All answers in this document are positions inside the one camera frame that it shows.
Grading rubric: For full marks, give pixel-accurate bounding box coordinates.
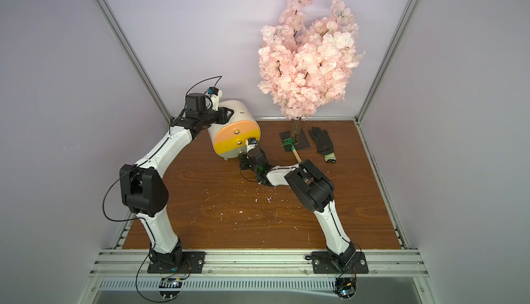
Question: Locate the pale green bottom drawer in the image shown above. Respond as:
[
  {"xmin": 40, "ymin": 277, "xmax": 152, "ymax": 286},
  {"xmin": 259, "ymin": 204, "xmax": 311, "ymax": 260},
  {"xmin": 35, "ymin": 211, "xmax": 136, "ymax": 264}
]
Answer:
[{"xmin": 219, "ymin": 145, "xmax": 248, "ymax": 159}]

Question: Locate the yellow drawer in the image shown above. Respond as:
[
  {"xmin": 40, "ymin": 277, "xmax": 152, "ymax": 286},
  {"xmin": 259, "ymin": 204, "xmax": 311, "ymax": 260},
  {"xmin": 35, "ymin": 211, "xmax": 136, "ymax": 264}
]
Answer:
[{"xmin": 213, "ymin": 129, "xmax": 261, "ymax": 155}]

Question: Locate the cream round drawer cabinet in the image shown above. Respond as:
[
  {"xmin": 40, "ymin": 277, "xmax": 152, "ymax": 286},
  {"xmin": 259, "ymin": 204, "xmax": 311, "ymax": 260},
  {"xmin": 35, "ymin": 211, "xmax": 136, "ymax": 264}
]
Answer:
[{"xmin": 208, "ymin": 100, "xmax": 255, "ymax": 145}]

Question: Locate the orange top drawer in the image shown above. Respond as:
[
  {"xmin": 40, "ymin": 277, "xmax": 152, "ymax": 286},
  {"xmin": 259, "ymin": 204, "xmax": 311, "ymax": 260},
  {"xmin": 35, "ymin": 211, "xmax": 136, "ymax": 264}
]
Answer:
[{"xmin": 210, "ymin": 120, "xmax": 261, "ymax": 144}]

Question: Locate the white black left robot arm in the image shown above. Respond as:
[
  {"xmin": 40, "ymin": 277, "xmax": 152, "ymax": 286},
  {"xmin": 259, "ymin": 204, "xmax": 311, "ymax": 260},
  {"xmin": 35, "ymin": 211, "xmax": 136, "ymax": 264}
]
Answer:
[{"xmin": 119, "ymin": 89, "xmax": 240, "ymax": 271}]

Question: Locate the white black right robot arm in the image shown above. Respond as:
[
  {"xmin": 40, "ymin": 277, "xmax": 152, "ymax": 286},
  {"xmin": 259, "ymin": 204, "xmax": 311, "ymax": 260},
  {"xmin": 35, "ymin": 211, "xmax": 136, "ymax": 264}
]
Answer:
[{"xmin": 238, "ymin": 147, "xmax": 356, "ymax": 272}]

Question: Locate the black work glove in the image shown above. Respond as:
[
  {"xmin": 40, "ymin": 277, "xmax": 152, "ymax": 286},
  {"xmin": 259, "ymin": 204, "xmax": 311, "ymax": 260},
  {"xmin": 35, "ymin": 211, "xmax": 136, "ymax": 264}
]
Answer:
[{"xmin": 309, "ymin": 127, "xmax": 336, "ymax": 163}]

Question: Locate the pink cherry blossom tree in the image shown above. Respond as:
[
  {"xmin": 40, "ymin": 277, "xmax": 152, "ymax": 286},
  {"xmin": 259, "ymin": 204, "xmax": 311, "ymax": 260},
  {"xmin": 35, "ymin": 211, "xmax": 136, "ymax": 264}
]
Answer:
[{"xmin": 258, "ymin": 0, "xmax": 363, "ymax": 120}]

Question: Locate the left control board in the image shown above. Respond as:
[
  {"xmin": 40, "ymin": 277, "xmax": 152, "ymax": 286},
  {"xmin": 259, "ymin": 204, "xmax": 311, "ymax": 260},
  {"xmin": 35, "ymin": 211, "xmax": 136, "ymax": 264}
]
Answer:
[{"xmin": 158, "ymin": 277, "xmax": 184, "ymax": 302}]

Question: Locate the control board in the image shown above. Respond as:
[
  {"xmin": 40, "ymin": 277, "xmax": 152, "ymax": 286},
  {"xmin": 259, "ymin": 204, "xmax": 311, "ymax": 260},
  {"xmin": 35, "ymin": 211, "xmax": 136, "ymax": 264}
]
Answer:
[
  {"xmin": 158, "ymin": 277, "xmax": 184, "ymax": 302},
  {"xmin": 333, "ymin": 277, "xmax": 357, "ymax": 300}
]

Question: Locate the right control board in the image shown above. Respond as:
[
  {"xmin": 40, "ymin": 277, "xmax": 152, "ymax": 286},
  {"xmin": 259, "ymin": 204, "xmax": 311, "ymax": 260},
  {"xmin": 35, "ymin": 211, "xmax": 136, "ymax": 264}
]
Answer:
[{"xmin": 333, "ymin": 277, "xmax": 357, "ymax": 300}]

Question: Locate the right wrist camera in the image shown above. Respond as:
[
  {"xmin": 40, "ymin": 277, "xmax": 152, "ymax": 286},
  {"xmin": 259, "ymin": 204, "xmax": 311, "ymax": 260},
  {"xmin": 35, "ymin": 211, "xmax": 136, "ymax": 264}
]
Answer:
[{"xmin": 246, "ymin": 138, "xmax": 258, "ymax": 152}]

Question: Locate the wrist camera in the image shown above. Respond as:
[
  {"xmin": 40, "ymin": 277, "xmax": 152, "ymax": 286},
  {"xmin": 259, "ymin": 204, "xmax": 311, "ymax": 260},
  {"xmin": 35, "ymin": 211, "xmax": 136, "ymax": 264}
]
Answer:
[
  {"xmin": 206, "ymin": 87, "xmax": 222, "ymax": 111},
  {"xmin": 246, "ymin": 138, "xmax": 258, "ymax": 152}
]

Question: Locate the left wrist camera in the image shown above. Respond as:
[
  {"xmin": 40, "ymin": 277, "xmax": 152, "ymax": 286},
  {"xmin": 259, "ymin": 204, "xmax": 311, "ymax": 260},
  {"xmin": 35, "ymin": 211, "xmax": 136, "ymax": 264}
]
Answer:
[{"xmin": 206, "ymin": 87, "xmax": 222, "ymax": 111}]

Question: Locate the green wooden-handled brush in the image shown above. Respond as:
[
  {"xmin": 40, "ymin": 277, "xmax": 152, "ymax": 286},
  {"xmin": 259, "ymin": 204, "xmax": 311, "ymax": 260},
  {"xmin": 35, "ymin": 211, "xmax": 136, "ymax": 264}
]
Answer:
[{"xmin": 282, "ymin": 137, "xmax": 302, "ymax": 163}]

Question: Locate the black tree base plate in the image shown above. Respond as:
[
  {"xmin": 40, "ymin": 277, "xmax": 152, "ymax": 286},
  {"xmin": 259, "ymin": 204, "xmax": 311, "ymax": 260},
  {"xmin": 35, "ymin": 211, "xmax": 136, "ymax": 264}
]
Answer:
[{"xmin": 279, "ymin": 130, "xmax": 311, "ymax": 151}]

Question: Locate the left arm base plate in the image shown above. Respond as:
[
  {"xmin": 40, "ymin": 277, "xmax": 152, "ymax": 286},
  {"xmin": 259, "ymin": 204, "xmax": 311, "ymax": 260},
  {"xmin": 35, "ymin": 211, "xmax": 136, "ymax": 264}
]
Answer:
[{"xmin": 147, "ymin": 251, "xmax": 206, "ymax": 274}]

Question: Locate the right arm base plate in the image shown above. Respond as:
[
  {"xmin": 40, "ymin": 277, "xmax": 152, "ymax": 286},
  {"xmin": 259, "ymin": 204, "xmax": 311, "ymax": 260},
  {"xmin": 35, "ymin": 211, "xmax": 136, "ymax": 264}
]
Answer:
[{"xmin": 305, "ymin": 251, "xmax": 369, "ymax": 274}]

